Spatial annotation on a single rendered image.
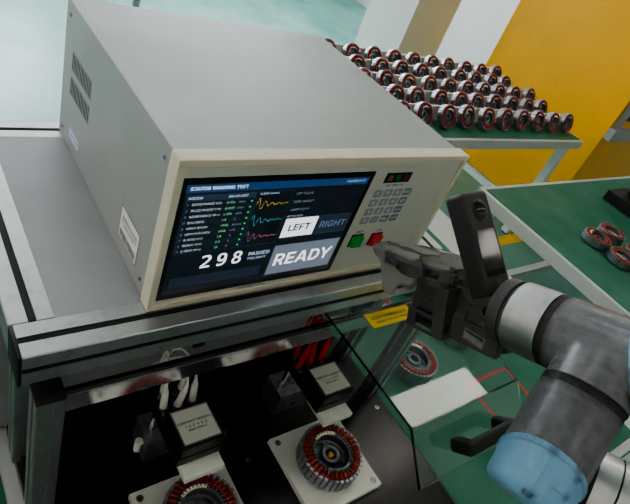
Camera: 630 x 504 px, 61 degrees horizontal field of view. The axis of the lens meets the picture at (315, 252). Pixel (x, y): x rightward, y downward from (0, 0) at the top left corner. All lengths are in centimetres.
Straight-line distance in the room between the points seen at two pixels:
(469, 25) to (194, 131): 665
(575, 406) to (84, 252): 55
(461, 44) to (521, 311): 667
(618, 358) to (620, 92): 364
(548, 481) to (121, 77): 57
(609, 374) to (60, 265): 57
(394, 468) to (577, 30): 363
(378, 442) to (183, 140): 72
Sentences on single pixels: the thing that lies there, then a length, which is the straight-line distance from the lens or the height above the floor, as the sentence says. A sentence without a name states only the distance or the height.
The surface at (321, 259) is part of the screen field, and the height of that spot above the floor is 115.
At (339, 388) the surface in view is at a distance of 91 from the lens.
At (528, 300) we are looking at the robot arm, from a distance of 57.
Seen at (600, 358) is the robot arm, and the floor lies 133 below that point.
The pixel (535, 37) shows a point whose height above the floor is 103.
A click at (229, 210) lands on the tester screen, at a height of 125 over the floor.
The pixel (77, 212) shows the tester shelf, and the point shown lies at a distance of 77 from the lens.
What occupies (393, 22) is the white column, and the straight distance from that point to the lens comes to 464.
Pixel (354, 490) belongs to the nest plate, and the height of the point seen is 78.
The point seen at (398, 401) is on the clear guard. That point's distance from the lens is 74.
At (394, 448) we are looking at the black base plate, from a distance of 110.
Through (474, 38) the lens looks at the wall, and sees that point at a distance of 707.
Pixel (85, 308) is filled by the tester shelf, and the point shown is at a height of 111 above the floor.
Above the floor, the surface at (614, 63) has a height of 113.
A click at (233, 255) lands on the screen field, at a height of 119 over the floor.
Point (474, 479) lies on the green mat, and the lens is 118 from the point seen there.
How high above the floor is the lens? 158
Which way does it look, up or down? 35 degrees down
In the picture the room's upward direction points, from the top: 24 degrees clockwise
